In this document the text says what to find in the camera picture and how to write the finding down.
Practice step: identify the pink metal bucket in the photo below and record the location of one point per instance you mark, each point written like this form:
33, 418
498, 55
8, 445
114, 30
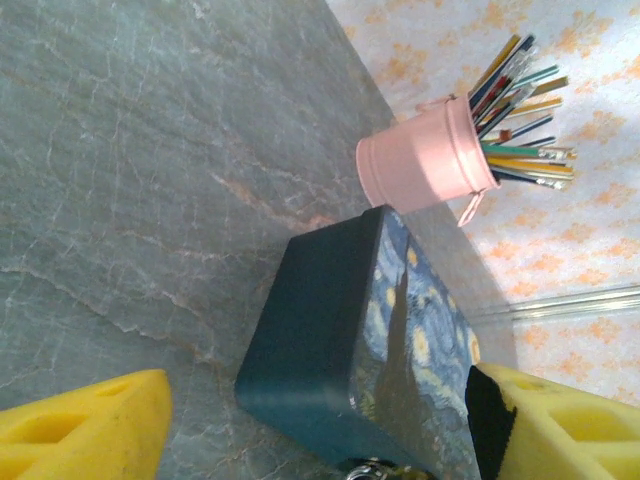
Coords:
425, 160

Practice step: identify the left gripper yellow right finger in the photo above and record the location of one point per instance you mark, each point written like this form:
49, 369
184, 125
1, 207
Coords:
560, 430

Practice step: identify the yellow pencil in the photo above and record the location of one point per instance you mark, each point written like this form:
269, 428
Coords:
540, 106
530, 165

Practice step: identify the green pencil silver ferrule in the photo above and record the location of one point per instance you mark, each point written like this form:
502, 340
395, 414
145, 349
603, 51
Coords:
515, 150

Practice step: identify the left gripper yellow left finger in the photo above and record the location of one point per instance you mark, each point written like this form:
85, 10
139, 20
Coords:
75, 430

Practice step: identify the starry night tin box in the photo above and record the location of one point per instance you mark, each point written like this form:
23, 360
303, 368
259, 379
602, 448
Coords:
310, 340

